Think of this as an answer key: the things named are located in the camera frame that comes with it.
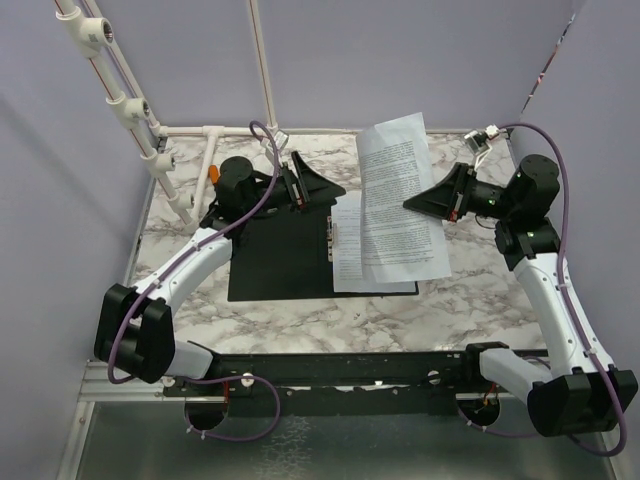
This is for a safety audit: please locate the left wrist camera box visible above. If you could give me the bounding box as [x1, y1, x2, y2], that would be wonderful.
[272, 130, 290, 150]

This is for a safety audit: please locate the white pvc pipe frame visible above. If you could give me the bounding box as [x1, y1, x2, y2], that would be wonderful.
[52, 0, 279, 232]

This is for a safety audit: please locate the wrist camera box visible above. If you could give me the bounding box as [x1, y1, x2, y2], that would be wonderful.
[463, 125, 502, 170]
[272, 130, 290, 150]

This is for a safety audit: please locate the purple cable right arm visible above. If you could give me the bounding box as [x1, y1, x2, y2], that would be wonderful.
[462, 122, 630, 457]

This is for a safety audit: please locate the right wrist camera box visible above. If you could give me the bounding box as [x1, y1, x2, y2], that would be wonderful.
[463, 125, 502, 170]

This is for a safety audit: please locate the aluminium rail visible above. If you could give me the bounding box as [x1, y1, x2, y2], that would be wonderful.
[77, 355, 171, 401]

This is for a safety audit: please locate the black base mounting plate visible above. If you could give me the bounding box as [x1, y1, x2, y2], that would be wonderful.
[102, 342, 531, 417]

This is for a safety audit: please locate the printed paper sheet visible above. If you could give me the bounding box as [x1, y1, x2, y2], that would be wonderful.
[331, 190, 418, 296]
[356, 113, 451, 283]

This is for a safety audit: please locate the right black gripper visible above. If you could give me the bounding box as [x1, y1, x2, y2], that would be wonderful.
[405, 162, 520, 222]

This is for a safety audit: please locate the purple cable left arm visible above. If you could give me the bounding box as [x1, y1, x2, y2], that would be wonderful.
[107, 118, 289, 444]

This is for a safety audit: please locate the grey black file folder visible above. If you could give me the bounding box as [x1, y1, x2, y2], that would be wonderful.
[227, 205, 419, 302]

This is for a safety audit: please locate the orange handle screwdriver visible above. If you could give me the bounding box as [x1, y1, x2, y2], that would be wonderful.
[208, 165, 220, 185]

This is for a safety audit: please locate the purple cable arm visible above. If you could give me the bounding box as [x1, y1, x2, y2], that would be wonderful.
[107, 118, 289, 444]
[462, 122, 630, 457]

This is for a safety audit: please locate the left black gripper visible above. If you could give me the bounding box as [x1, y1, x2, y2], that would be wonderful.
[243, 151, 345, 216]

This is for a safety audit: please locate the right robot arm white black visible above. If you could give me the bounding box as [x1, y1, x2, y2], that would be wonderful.
[403, 155, 638, 437]

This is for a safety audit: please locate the metal folder clip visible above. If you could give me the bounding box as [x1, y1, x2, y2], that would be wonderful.
[326, 216, 337, 263]

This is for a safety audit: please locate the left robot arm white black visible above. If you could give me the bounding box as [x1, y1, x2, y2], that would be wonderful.
[94, 152, 346, 395]

